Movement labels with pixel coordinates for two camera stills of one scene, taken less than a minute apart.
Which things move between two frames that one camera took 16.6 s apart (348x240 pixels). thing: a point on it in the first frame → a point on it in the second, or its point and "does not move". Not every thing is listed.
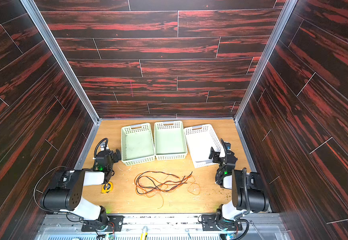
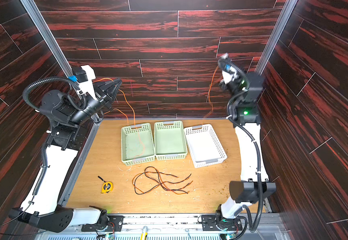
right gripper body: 219,154 → 240,87
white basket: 200,139 does not move
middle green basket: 170,140 does not move
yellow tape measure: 107,188 does not move
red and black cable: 161,186 does not move
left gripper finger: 115,157 → 112,86
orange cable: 160,194 → 126,115
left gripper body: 114,155 → 98,96
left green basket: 137,143 does not move
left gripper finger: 118,154 → 111,97
